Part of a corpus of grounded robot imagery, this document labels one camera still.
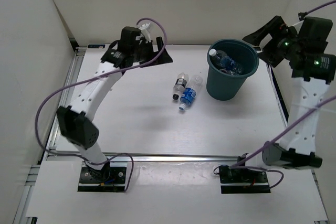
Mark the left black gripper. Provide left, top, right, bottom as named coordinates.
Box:
left=131, top=37, right=172, bottom=68

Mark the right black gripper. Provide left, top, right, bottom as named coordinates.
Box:
left=243, top=16, right=303, bottom=68

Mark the black label plastic bottle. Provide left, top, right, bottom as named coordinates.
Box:
left=172, top=72, right=189, bottom=101

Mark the blue label bottle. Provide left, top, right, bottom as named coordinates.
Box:
left=209, top=49, right=243, bottom=75
left=179, top=75, right=203, bottom=111

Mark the red label plastic bottle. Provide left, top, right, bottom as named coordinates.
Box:
left=220, top=68, right=240, bottom=76

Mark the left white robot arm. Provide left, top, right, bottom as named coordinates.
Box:
left=56, top=23, right=172, bottom=182

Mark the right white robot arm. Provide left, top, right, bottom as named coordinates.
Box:
left=236, top=16, right=335, bottom=182

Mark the dark green plastic bin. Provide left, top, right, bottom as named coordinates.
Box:
left=206, top=39, right=259, bottom=101

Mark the blue sticker label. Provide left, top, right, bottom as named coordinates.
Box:
left=88, top=44, right=105, bottom=49

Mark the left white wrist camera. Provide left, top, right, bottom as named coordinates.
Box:
left=137, top=23, right=151, bottom=42

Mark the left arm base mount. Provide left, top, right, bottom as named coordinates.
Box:
left=77, top=163, right=127, bottom=193

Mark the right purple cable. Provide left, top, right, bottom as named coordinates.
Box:
left=230, top=0, right=336, bottom=189

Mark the aluminium table rail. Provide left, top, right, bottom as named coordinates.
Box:
left=40, top=153, right=242, bottom=163

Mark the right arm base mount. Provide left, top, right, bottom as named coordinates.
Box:
left=213, top=165, right=270, bottom=194

